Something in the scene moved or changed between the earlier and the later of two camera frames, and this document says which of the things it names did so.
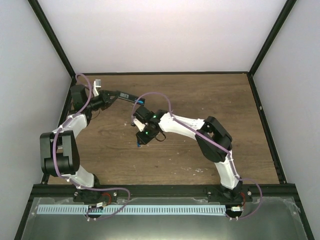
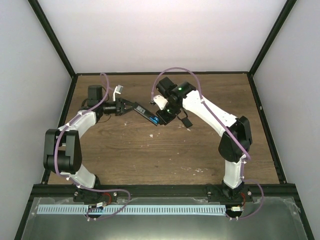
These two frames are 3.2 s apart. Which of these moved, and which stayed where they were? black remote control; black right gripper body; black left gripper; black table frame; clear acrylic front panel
Moved: black remote control; black left gripper; black right gripper body
Stayed: clear acrylic front panel; black table frame
